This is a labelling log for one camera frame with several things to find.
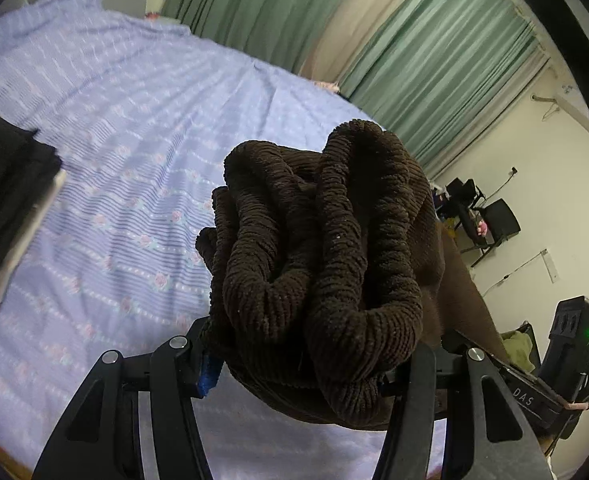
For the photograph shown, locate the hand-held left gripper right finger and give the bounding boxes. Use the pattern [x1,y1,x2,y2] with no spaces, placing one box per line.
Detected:
[372,342,553,480]

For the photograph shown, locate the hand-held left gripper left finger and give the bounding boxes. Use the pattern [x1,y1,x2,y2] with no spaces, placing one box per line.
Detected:
[32,317,225,480]

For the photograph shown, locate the dark brown corduroy pants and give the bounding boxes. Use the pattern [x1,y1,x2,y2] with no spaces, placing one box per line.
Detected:
[196,119,510,431]

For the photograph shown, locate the olive green garment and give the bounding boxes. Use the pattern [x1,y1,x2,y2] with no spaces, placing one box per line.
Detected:
[502,330,538,374]

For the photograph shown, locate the black folding chair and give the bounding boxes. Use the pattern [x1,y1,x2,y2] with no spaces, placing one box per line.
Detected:
[445,177,488,247]
[473,198,522,267]

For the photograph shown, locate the folded white cloth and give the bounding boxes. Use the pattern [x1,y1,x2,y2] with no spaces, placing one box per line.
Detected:
[0,167,68,306]

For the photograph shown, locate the blue striped floral bed sheet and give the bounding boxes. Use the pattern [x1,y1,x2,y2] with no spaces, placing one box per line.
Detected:
[0,0,450,480]

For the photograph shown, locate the stack of folded black clothes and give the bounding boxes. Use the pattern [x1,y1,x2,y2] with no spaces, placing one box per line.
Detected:
[0,108,63,291]

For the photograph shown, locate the green curtain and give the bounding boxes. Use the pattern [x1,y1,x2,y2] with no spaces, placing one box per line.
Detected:
[339,0,551,179]
[162,0,375,77]

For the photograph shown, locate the beige sheer curtain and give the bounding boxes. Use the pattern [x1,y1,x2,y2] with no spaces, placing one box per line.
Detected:
[299,0,445,87]

